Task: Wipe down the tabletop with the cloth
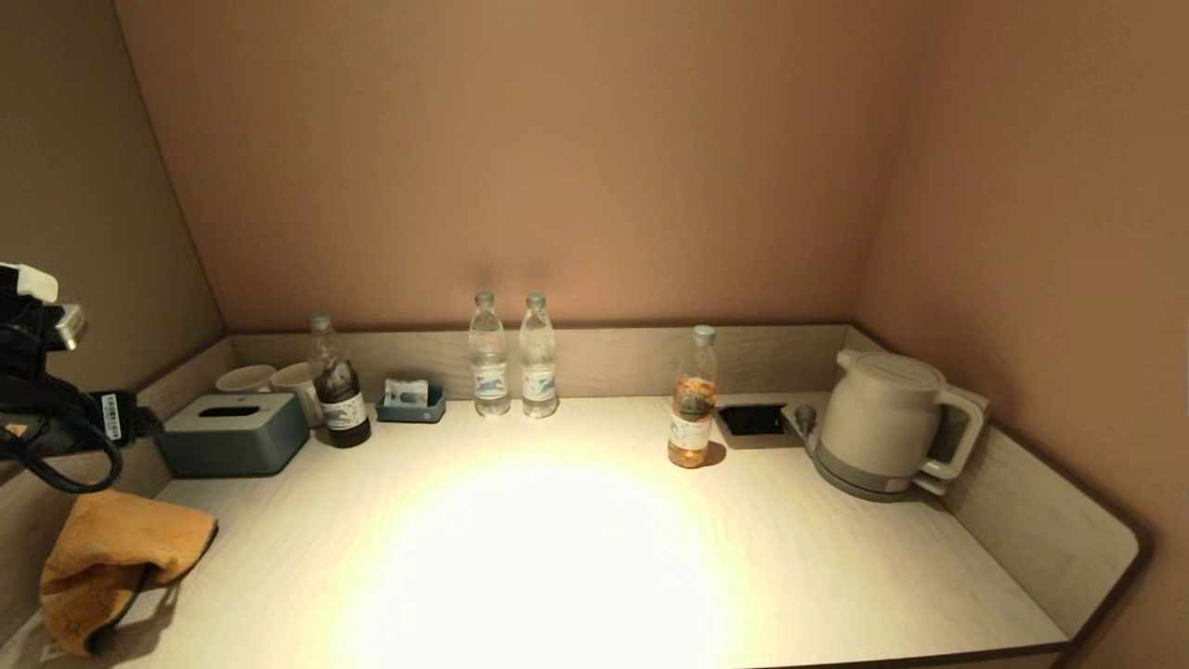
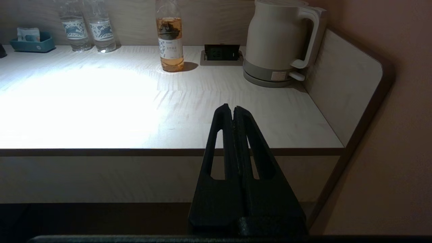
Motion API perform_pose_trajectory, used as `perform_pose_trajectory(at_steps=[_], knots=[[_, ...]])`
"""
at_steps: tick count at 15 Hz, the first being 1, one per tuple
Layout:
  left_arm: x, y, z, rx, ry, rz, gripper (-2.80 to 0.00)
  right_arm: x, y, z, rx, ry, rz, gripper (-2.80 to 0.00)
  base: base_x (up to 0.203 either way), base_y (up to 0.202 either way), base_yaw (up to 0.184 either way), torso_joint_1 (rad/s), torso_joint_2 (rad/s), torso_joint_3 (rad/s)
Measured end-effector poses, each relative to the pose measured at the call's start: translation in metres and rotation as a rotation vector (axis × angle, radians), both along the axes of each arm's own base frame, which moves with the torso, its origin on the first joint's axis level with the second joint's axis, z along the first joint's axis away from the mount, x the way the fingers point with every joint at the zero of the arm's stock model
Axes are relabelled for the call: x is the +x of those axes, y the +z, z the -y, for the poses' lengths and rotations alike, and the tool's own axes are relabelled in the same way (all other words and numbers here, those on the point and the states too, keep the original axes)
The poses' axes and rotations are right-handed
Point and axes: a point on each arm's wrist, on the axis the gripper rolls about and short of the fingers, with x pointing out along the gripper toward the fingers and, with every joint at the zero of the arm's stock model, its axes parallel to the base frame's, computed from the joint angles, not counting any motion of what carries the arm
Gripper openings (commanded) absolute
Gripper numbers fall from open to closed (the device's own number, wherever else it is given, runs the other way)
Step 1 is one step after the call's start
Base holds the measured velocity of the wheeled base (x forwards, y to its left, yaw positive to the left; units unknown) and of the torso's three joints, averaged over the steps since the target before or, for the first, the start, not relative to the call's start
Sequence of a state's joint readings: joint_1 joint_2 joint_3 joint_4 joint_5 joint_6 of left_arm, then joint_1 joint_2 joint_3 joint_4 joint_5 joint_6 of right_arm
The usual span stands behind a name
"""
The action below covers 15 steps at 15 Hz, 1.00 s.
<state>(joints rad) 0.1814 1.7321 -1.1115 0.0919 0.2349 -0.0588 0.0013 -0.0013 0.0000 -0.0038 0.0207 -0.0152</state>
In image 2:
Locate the clear water bottle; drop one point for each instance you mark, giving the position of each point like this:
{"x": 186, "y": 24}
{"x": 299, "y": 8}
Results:
{"x": 102, "y": 32}
{"x": 75, "y": 30}

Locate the small blue tray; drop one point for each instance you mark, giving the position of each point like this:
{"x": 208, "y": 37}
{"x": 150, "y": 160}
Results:
{"x": 32, "y": 46}

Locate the black recessed power socket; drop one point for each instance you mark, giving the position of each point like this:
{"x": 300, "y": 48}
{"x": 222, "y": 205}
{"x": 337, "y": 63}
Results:
{"x": 221, "y": 53}

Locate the beige electric kettle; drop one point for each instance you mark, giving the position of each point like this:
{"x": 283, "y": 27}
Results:
{"x": 276, "y": 33}

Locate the bottle with amber drink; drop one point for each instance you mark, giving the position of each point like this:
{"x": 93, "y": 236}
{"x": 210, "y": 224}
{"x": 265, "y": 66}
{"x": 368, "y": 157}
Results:
{"x": 170, "y": 40}

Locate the grey kettle base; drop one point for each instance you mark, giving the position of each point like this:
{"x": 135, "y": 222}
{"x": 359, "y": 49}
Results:
{"x": 263, "y": 76}

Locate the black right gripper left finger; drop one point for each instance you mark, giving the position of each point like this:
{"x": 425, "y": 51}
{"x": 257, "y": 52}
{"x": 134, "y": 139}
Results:
{"x": 216, "y": 202}

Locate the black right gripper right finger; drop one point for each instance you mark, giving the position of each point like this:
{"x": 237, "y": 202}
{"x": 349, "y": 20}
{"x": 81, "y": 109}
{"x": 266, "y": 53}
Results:
{"x": 270, "y": 206}

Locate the pale sachet packet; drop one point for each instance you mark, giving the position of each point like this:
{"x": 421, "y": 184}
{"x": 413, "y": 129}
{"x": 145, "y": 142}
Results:
{"x": 28, "y": 34}

